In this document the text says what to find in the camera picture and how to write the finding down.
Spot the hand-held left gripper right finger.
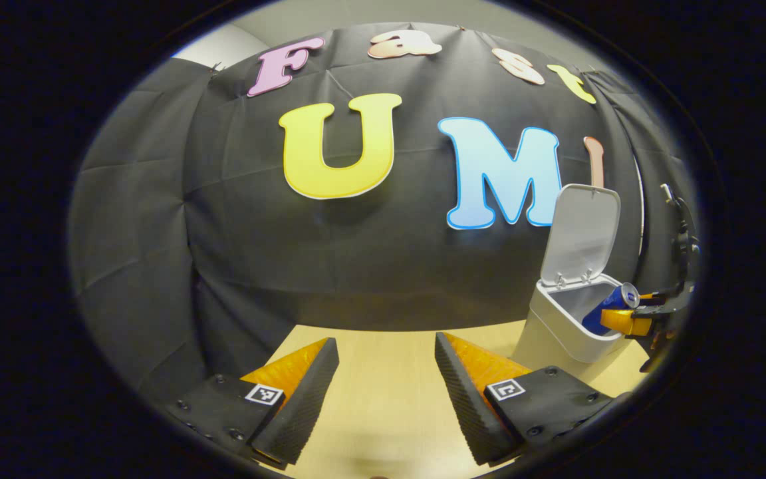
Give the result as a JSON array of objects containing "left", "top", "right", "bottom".
[{"left": 434, "top": 331, "right": 630, "bottom": 466}]

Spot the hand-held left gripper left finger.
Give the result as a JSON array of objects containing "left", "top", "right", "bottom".
[{"left": 164, "top": 337, "right": 340, "bottom": 466}]

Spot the blue pop can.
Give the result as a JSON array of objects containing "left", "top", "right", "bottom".
[{"left": 581, "top": 282, "right": 641, "bottom": 337}]

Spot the white desktop garbage bin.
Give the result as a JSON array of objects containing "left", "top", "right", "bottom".
[{"left": 511, "top": 184, "right": 630, "bottom": 365}]

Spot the wooden desktop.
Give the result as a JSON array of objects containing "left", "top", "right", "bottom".
[{"left": 260, "top": 321, "right": 653, "bottom": 479}]

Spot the black backdrop cloth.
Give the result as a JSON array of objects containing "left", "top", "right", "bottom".
[{"left": 67, "top": 23, "right": 703, "bottom": 400}]

